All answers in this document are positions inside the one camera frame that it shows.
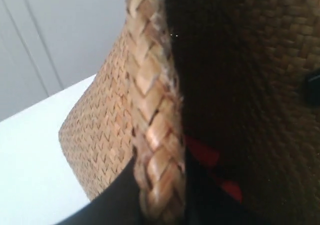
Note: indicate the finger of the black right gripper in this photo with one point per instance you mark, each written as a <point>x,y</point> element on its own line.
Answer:
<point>310,89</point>

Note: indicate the woven brown basket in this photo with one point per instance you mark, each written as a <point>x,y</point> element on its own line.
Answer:
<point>227,73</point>

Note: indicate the red cylinder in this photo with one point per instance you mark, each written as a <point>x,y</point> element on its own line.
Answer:
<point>232,189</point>
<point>205,155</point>

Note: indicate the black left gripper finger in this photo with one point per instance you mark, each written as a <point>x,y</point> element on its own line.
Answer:
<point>117,205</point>

